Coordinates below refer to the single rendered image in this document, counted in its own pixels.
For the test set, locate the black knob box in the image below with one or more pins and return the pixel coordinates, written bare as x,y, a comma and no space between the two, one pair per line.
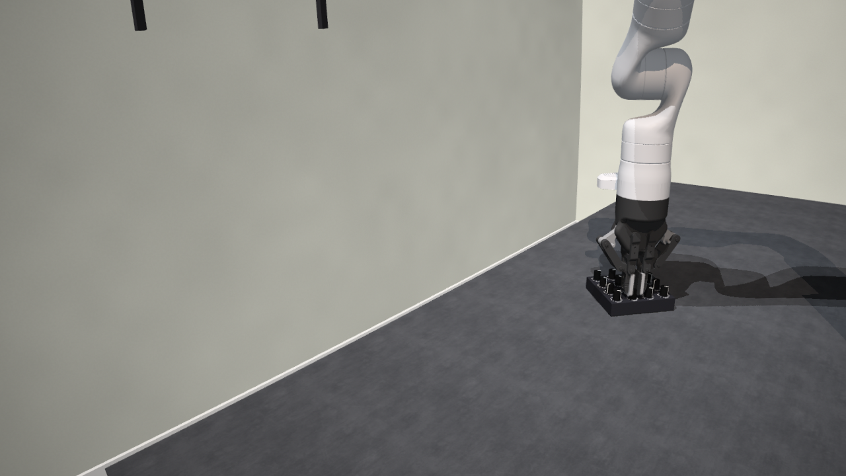
607,291

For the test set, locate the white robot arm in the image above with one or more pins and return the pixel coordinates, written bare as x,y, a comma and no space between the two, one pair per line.
644,71

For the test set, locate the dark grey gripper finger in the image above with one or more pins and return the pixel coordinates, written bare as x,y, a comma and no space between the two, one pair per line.
627,263
652,257

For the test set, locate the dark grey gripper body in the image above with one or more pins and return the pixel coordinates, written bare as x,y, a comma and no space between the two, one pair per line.
630,213

